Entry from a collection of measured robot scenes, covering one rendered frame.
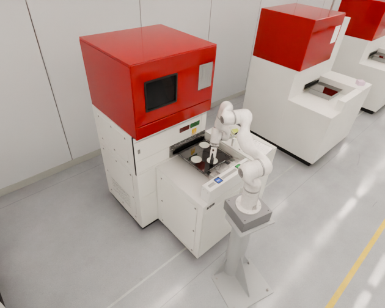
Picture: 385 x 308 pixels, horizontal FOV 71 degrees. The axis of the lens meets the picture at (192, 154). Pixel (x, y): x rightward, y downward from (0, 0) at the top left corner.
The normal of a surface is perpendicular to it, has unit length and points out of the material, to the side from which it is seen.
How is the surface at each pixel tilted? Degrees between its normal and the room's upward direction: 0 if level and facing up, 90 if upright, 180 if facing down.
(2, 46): 90
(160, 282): 0
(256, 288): 0
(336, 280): 0
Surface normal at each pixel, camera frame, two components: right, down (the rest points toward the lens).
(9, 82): 0.67, 0.49
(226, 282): 0.05, -0.78
